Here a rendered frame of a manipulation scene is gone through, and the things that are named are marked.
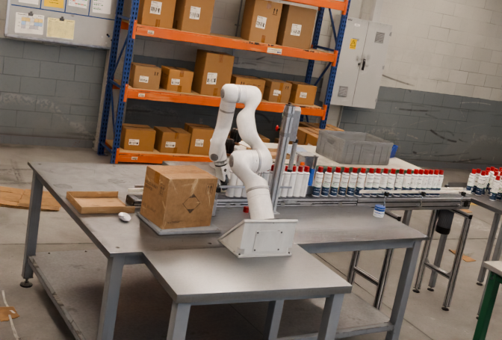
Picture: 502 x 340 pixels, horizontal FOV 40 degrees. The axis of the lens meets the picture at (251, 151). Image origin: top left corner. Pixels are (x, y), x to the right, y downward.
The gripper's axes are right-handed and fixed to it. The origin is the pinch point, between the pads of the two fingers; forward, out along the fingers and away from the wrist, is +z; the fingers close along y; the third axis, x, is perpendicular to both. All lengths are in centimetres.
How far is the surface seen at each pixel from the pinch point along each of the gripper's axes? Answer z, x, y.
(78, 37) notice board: -21, -53, 434
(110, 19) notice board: -34, -94, 432
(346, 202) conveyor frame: 40, -86, -6
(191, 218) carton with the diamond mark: -11, 42, -42
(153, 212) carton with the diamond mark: -17, 58, -33
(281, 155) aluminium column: -15.4, -32.4, -16.8
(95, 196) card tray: -16, 74, 13
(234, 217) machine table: 9.1, 8.1, -23.5
